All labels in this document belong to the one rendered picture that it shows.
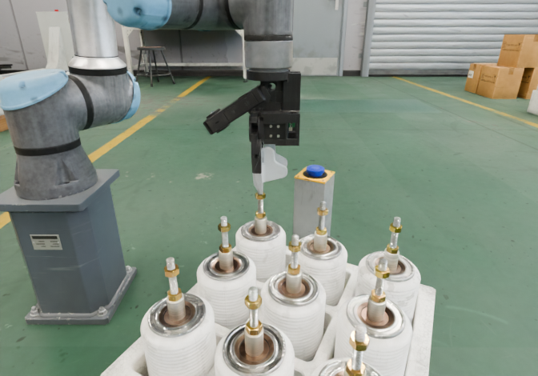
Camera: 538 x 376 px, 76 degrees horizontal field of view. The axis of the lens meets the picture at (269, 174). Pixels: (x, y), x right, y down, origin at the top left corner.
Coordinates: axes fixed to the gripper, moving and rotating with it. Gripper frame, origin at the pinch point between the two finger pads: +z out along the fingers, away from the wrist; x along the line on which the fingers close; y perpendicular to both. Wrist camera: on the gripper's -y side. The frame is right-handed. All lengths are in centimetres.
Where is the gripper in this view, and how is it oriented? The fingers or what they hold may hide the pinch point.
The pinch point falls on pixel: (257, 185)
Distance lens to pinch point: 62.1
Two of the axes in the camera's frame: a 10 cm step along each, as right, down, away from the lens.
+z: 0.0, 9.3, 3.8
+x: 0.5, -3.8, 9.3
